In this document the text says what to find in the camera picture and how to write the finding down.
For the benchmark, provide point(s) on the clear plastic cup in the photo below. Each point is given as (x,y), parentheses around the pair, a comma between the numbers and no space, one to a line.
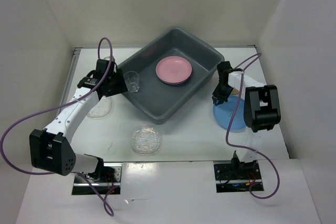
(132,81)

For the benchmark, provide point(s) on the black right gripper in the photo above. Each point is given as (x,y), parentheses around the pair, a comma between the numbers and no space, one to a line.
(217,96)

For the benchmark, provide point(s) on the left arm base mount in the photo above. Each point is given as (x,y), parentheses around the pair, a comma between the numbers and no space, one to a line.
(109,180)

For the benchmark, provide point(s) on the grey plastic bin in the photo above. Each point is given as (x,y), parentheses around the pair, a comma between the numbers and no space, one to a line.
(156,99)

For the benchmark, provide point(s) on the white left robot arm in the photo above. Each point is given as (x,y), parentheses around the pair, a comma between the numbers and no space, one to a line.
(50,148)

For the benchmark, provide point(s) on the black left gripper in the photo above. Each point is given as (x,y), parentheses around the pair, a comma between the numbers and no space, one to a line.
(121,86)

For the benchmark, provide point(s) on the clear textured round plate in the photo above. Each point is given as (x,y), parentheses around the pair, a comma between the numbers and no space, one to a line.
(146,140)

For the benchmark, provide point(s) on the clear squarish glass plate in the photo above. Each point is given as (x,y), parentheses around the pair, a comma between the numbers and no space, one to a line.
(101,109)

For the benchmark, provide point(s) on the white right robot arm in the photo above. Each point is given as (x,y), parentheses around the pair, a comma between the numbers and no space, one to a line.
(258,103)

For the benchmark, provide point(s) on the amber dotted glass plate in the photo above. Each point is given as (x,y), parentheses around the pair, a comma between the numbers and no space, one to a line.
(235,92)

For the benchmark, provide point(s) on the blue round plate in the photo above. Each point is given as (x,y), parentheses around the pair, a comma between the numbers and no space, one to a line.
(223,113)

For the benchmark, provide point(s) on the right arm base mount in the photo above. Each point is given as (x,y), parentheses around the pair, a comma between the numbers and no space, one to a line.
(235,176)

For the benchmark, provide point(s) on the pink round plate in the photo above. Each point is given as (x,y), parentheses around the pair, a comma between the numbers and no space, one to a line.
(173,70)

